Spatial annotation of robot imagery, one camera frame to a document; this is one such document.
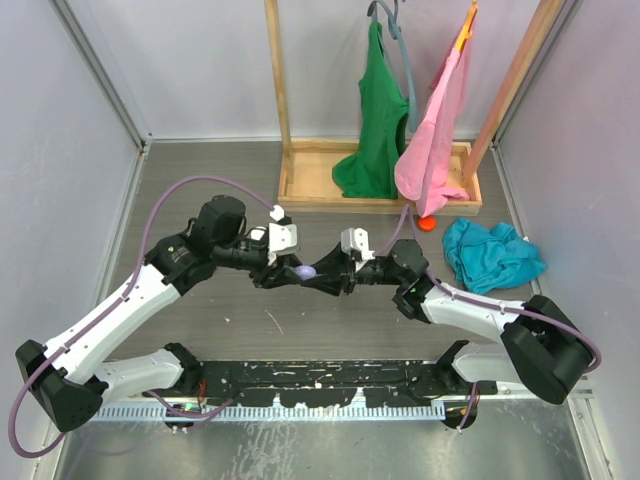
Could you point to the green shirt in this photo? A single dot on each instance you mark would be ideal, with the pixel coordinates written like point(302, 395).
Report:
point(369, 172)

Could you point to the grey blue hanger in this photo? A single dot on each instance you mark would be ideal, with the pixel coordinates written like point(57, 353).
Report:
point(395, 33)

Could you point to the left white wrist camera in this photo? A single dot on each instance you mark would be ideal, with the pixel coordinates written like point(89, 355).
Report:
point(283, 239)

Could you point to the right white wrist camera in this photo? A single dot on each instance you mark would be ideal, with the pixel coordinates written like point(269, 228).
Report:
point(354, 242)

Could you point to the orange hanger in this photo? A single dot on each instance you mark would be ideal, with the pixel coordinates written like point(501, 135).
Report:
point(466, 31)

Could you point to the white slotted cable duct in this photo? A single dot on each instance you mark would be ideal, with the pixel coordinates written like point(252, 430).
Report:
point(152, 411)

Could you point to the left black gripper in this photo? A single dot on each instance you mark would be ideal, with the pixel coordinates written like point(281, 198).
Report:
point(284, 276)

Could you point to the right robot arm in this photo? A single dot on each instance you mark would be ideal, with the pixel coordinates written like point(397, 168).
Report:
point(532, 343)

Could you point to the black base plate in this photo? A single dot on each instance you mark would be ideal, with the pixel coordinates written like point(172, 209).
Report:
point(320, 384)

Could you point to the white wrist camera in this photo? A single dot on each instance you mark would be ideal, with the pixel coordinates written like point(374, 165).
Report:
point(354, 242)
point(283, 239)

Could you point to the white earbud case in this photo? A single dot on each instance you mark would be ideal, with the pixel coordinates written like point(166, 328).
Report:
point(258, 234)

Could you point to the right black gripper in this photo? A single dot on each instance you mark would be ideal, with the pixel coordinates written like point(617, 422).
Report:
point(332, 269)

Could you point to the wooden clothes rack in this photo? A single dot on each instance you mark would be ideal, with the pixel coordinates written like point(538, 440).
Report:
point(305, 178)

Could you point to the pink shirt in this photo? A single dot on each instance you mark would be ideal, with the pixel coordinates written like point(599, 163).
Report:
point(421, 172)

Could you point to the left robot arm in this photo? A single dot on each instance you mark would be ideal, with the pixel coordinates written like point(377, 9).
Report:
point(72, 376)

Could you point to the teal cloth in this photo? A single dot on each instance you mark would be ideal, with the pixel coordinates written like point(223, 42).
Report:
point(485, 259)

